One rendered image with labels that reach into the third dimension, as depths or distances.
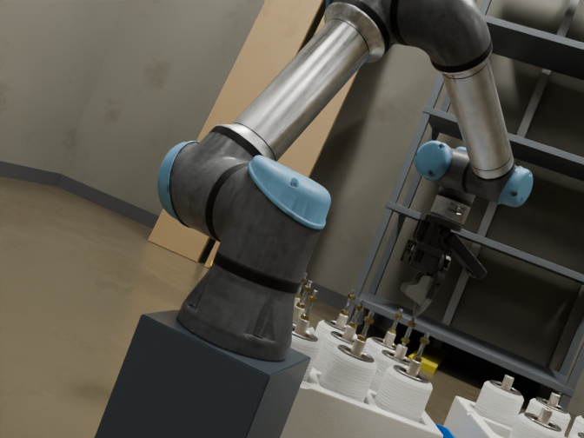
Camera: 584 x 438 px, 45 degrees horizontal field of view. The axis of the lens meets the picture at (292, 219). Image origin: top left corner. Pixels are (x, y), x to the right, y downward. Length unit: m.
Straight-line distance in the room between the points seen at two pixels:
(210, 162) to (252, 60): 2.82
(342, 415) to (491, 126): 0.58
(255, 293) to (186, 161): 0.23
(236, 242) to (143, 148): 3.37
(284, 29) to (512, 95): 1.21
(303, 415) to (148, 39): 3.31
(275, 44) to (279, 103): 2.75
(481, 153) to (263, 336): 0.57
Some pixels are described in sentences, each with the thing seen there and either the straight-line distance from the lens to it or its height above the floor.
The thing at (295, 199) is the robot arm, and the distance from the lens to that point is 0.86.
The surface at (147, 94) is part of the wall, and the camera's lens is 4.28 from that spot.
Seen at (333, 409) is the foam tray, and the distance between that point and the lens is 1.35.
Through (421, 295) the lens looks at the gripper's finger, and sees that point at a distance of 1.51.
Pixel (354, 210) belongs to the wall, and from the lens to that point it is 3.74.
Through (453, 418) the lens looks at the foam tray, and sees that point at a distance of 1.79.
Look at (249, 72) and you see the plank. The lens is 3.73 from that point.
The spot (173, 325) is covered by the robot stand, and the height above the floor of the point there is 0.30.
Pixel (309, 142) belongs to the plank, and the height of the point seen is 0.74.
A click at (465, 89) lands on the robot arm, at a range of 1.17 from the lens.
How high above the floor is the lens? 0.51
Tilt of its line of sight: 2 degrees down
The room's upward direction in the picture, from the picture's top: 21 degrees clockwise
